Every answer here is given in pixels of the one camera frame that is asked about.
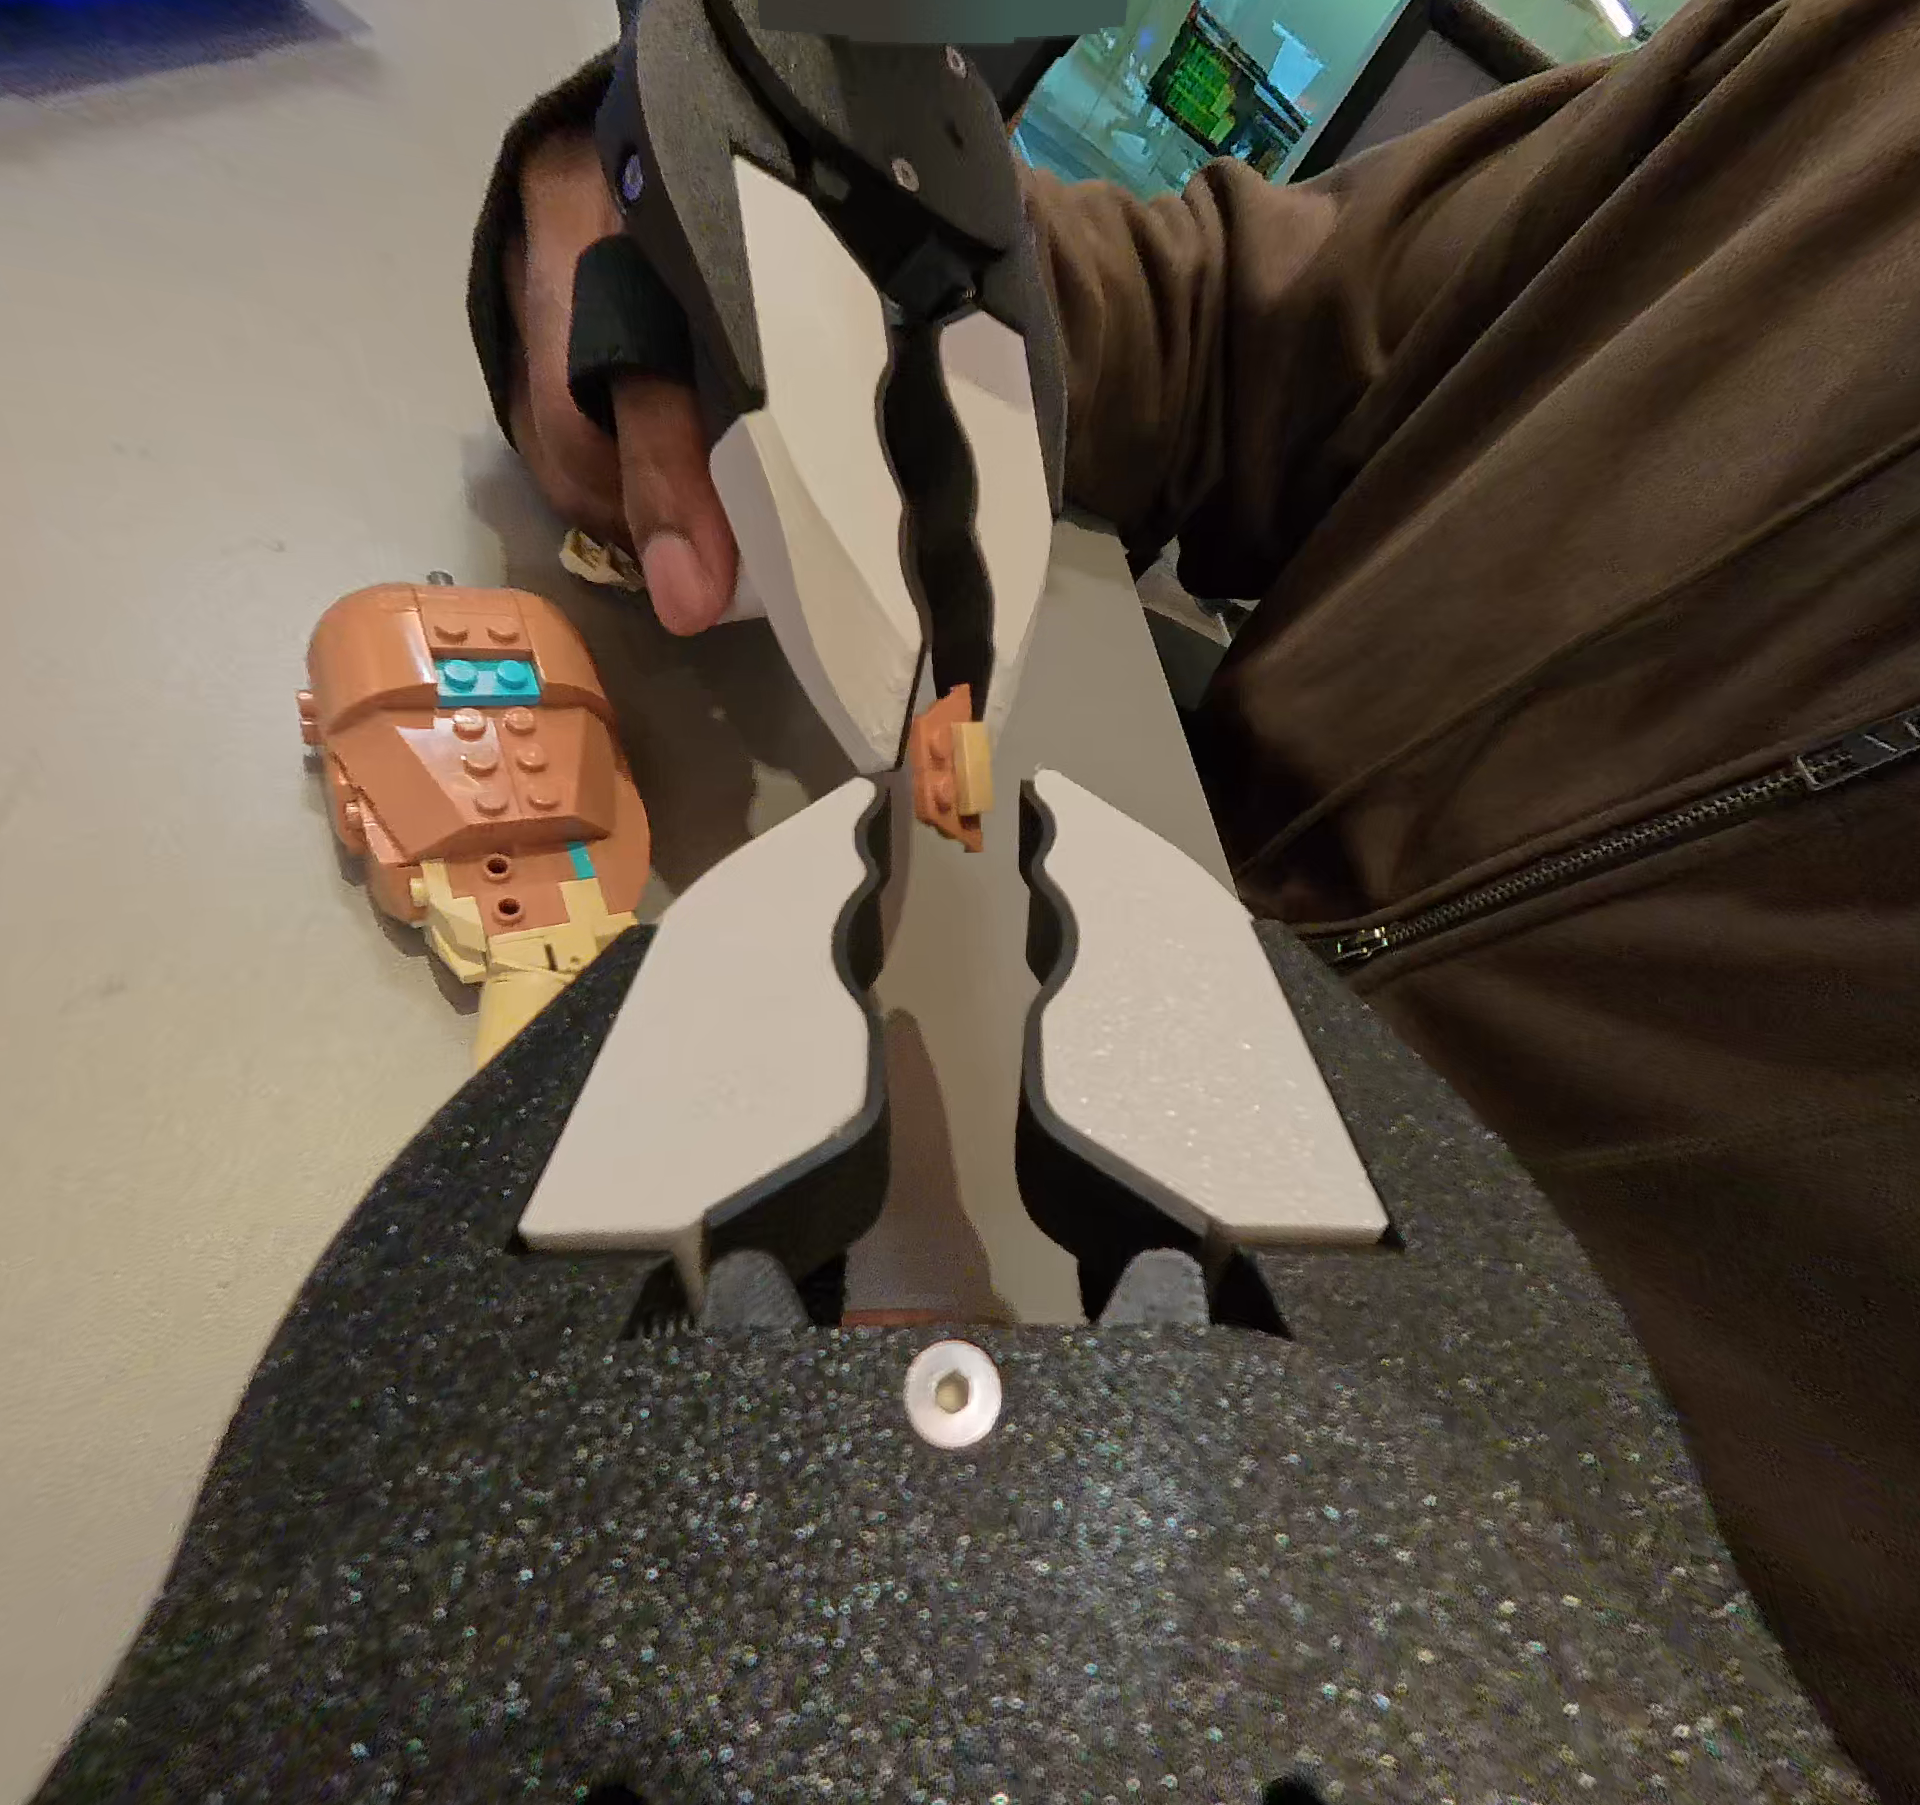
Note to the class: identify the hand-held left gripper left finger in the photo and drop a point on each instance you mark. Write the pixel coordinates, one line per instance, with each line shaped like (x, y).
(705, 1057)

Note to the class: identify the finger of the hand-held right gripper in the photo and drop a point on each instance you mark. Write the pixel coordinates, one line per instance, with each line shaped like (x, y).
(1004, 486)
(810, 486)

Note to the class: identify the small orange tan brick piece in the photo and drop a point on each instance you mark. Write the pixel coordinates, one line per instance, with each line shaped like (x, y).
(958, 770)

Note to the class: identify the small tan toy piece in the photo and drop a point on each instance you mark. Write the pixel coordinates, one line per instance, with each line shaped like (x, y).
(603, 561)

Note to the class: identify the orange toy brick model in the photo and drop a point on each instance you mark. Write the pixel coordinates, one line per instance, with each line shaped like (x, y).
(480, 741)

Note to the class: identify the brown zip jacket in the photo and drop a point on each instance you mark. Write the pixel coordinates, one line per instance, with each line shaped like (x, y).
(1650, 1085)

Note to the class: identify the person's right hand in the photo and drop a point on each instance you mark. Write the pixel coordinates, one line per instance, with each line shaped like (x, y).
(669, 517)

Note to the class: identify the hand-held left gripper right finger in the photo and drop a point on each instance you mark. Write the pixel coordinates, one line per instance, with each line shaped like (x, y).
(1201, 1071)

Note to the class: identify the computer monitor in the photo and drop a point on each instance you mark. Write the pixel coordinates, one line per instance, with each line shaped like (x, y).
(1218, 88)

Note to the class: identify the dark partition panel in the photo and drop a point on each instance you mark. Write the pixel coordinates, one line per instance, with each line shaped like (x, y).
(1426, 67)

